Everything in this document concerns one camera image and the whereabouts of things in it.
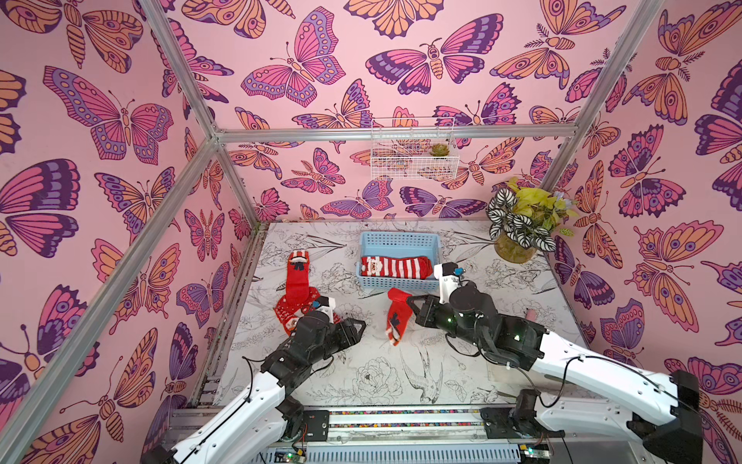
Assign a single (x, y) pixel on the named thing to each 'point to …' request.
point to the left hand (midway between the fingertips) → (363, 325)
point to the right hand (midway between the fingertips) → (407, 297)
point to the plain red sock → (399, 312)
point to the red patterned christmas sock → (287, 311)
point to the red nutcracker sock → (298, 275)
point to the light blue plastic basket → (410, 245)
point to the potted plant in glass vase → (522, 219)
